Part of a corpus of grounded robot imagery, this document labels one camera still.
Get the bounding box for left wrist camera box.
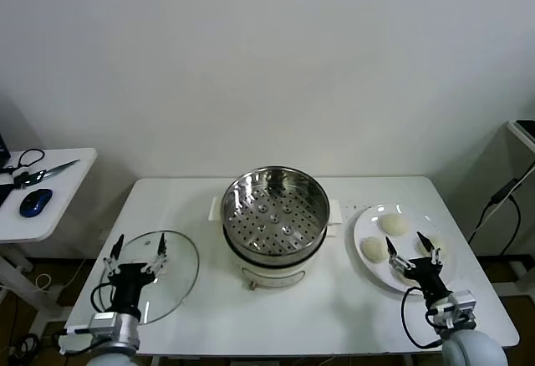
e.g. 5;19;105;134
64;311;123;338

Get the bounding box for round glass pot lid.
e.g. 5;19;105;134
102;228;201;325

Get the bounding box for perforated steel steamer basket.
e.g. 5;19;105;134
207;166;344;258

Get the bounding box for white floor cable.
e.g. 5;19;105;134
34;257;91;292

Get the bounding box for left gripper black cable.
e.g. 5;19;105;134
90;282;116;314

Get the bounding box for black floor cable bundle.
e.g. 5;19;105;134
6;332;43;361

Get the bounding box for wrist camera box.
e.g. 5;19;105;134
430;289;478;333
64;311;123;338

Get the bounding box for black laptop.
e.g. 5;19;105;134
0;131;18;209

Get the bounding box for white side stand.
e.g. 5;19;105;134
507;119;535;200

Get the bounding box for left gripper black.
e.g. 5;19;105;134
102;233;169;313

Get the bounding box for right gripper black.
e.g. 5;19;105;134
384;231;451;300

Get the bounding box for black handled scissors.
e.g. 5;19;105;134
7;148;81;191

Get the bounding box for white side table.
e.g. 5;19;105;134
0;147;99;321

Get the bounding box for white round plate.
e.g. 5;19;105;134
353;202;459;296

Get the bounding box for black power adapter cable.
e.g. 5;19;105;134
466;176;523;257

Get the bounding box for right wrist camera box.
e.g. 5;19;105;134
430;289;478;333

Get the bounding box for blue computer mouse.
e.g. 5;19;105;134
18;188;54;218

